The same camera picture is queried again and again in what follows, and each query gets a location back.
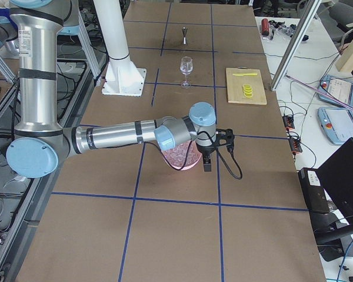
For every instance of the far blue teach pendant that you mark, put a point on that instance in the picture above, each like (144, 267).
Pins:
(342, 89)

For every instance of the grey office chair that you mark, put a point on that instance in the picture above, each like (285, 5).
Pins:
(339, 24)

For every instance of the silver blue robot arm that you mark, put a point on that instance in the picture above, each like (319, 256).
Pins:
(41, 144)

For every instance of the aluminium frame post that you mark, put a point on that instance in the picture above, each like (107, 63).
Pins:
(309, 12)

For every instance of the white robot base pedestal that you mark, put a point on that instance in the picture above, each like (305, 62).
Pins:
(122, 77)

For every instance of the steel double jigger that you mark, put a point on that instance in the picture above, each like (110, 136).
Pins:
(184, 33)

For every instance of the blue teach pendant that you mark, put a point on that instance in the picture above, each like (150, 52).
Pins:
(342, 89)
(337, 123)

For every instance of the near blue teach pendant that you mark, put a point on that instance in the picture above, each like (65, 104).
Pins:
(337, 123)

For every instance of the yellow plastic knife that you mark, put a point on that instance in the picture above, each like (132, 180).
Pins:
(245, 74)

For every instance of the black laptop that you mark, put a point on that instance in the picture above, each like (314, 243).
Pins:
(336, 177)

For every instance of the wooden cutting board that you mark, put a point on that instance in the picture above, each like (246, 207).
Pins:
(234, 87)

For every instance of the red cylindrical bottle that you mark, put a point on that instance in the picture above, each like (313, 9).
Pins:
(264, 27)

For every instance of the lemon slice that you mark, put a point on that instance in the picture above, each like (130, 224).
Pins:
(247, 91)

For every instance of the pink bowl with ice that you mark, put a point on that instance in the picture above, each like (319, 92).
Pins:
(175, 157)

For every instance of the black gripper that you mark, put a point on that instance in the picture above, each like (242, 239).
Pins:
(206, 151)

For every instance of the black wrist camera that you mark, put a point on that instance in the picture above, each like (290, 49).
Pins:
(225, 137)

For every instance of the clear plastic bag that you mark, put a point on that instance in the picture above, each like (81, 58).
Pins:
(281, 28)

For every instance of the clear wine glass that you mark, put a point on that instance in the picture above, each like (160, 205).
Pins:
(186, 67)

